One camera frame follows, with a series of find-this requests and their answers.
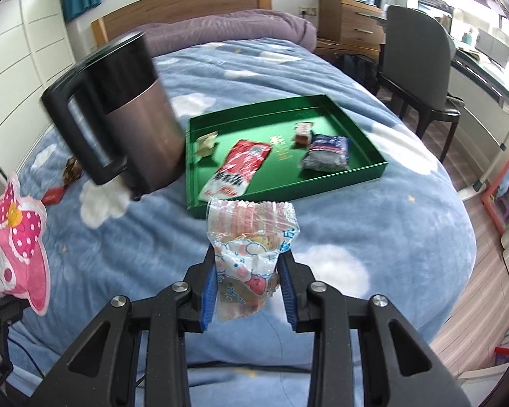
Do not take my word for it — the black cable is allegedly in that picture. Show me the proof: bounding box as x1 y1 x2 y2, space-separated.
8 335 47 380

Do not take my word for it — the dark grey chair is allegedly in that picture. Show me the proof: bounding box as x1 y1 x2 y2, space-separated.
375 5 463 138

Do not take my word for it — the blue cloud print blanket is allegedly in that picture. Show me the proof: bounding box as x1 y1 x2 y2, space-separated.
0 38 478 407

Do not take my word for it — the white wardrobe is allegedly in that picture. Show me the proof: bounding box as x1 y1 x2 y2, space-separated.
0 0 77 179

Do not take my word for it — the blue and white snack packet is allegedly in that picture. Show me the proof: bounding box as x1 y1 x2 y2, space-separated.
300 133 351 173

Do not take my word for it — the green tray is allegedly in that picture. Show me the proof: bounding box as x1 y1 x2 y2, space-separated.
186 94 388 220

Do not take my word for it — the small beige snack packet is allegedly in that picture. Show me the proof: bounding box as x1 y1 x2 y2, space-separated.
196 133 219 162

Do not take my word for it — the wooden headboard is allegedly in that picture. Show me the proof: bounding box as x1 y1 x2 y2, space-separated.
91 0 273 49

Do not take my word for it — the red and white snack packet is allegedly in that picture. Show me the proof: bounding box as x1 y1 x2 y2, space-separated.
199 139 273 203

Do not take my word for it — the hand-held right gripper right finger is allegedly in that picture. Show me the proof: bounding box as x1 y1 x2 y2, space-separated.
278 251 476 407

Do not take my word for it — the pink cartoon character packet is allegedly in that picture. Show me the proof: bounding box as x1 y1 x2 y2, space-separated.
0 172 52 316

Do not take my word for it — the brown and black electric kettle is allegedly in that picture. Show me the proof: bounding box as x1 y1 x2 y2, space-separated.
41 32 186 202

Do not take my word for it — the orange pole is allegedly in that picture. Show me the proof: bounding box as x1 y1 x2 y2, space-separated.
483 127 509 234

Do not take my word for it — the wooden drawer chest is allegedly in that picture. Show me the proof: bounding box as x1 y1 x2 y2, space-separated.
316 0 387 52

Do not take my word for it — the brown snack packet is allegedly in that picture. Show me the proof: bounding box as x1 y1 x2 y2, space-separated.
63 155 83 187

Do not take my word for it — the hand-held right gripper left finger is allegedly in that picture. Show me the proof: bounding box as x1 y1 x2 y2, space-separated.
30 246 217 407

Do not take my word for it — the clear pink cartoon snack packet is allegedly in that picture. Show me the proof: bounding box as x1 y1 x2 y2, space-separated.
206 197 301 322

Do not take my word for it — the white desk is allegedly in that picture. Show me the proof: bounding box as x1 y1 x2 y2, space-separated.
450 42 509 149

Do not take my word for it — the purple pillow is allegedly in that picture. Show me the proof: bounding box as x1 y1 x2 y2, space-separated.
140 9 319 58

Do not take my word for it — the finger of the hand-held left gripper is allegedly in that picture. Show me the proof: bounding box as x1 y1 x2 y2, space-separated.
0 296 30 328

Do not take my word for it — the red clear-window snack packet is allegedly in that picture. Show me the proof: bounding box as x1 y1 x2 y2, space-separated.
294 121 314 147

